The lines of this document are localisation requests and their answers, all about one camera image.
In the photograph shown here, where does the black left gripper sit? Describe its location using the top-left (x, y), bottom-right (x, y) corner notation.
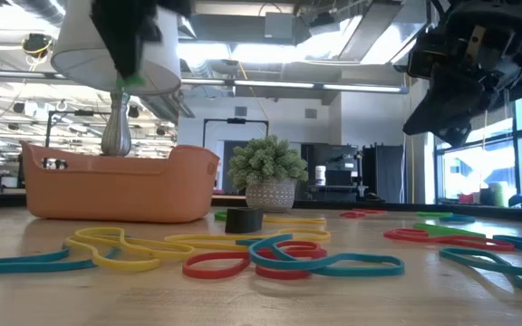
top-left (91, 0), bottom-right (194, 79)

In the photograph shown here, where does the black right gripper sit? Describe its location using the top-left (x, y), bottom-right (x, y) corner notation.
top-left (402, 4), bottom-right (522, 147)

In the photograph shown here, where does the teal rubber band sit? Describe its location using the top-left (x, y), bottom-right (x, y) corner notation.
top-left (439, 246), bottom-right (522, 301)

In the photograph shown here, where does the yellow rubber band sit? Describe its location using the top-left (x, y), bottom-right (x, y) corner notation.
top-left (63, 226), bottom-right (197, 273)
top-left (164, 227), bottom-right (333, 253)
top-left (262, 216), bottom-right (328, 226)

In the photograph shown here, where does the black round cap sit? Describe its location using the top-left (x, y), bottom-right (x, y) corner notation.
top-left (224, 206), bottom-right (265, 235)

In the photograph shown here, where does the orange plastic bin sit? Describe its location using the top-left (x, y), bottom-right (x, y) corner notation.
top-left (19, 139), bottom-right (220, 225)

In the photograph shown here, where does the white shade table lamp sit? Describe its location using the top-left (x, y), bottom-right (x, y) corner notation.
top-left (51, 0), bottom-right (183, 158)

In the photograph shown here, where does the black curtain panel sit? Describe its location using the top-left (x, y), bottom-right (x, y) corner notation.
top-left (362, 143), bottom-right (405, 204)

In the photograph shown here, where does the green bottle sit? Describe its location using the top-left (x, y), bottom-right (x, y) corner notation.
top-left (488, 182), bottom-right (506, 207)

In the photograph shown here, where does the ceiling light strip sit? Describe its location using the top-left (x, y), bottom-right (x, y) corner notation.
top-left (181, 77), bottom-right (411, 95)

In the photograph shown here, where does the black robot workstation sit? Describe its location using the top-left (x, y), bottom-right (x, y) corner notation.
top-left (300, 143), bottom-right (363, 204)

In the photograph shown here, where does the grey ceiling box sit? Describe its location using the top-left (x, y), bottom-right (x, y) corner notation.
top-left (264, 12), bottom-right (295, 40)

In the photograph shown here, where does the green artificial potted plant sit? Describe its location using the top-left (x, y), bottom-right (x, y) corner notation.
top-left (227, 134), bottom-right (310, 214)

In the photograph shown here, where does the silver ceiling duct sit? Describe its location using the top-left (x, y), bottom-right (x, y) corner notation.
top-left (337, 0), bottom-right (430, 64)

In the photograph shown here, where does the black frame stand with camera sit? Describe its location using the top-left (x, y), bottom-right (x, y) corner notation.
top-left (202, 117), bottom-right (270, 149)

